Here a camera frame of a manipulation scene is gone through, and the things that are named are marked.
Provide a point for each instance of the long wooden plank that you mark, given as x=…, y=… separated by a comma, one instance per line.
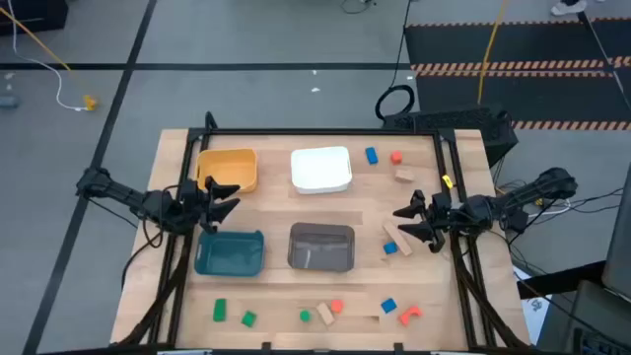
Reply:
x=397, y=237

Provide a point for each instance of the teal plastic bin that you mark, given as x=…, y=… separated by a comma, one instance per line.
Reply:
x=229, y=254

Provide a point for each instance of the orange arch block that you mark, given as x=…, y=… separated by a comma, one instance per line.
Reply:
x=406, y=316

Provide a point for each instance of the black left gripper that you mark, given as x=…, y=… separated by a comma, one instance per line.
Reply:
x=194, y=207

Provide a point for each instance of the blue square block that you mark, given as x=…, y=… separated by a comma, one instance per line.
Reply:
x=388, y=305

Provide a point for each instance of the short wooden block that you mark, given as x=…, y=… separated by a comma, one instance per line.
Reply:
x=404, y=175

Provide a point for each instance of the person's shoe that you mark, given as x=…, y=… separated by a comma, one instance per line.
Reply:
x=567, y=7

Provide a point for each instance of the dark grey equipment case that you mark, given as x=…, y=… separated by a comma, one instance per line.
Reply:
x=591, y=320

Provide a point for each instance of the blue rectangular block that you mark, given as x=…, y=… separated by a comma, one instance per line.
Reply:
x=371, y=155

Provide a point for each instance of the yellow plastic bin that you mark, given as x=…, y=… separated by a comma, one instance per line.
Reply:
x=227, y=163

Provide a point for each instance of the black beam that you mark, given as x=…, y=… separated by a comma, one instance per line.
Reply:
x=562, y=281

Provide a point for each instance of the green rectangular block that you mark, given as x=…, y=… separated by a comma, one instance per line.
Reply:
x=219, y=309

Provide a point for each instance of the black hazard-striped floor mat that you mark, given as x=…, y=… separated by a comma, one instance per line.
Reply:
x=542, y=47
x=542, y=98

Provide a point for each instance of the green square block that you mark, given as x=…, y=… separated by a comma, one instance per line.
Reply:
x=249, y=318

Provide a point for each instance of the white plastic bin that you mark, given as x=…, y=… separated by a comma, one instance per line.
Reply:
x=320, y=170

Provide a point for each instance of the orange cube block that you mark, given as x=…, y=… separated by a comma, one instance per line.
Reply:
x=396, y=157

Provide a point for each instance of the grey translucent plastic bin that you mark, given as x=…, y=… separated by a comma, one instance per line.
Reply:
x=320, y=246

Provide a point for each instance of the orange rectangular block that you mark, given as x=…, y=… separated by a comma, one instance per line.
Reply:
x=337, y=305

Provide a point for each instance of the yellow tag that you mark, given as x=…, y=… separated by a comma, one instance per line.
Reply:
x=447, y=181

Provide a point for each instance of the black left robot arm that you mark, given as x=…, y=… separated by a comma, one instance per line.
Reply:
x=123, y=194

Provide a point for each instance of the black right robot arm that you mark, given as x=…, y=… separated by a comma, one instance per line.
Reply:
x=532, y=190

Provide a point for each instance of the blue half-round block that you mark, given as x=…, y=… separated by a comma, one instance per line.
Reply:
x=390, y=248

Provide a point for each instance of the black perforated computer case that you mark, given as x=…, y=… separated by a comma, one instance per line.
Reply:
x=458, y=123

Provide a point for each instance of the white printed sheet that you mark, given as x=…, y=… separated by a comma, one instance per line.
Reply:
x=532, y=308

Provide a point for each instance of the wooden rectangular block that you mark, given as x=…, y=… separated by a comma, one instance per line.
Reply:
x=325, y=313

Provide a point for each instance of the green cylinder block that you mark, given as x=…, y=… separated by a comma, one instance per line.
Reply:
x=305, y=315

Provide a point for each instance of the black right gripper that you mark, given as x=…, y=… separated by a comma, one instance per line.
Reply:
x=443, y=217

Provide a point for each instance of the grey monitor back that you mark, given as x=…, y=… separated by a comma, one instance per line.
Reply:
x=621, y=236

